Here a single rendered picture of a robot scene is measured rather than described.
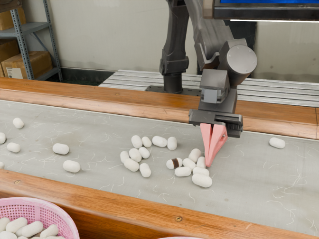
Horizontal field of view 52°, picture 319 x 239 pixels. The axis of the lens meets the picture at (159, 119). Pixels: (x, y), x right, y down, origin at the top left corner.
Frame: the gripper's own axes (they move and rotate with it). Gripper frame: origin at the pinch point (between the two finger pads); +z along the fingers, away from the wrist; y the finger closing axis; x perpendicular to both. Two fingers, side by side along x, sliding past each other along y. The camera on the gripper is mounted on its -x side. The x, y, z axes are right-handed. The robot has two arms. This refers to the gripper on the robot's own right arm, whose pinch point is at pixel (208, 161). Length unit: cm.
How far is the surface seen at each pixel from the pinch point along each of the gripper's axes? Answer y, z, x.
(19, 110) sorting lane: -56, -8, 9
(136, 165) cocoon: -12.9, 3.7, -3.0
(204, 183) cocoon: 0.6, 4.8, -3.5
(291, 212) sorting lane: 15.1, 6.7, -3.3
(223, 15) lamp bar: 3.3, -12.4, -27.4
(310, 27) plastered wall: 26, -143, 152
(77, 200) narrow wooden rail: -17.8, 12.8, -12.0
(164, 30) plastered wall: -83, -138, 153
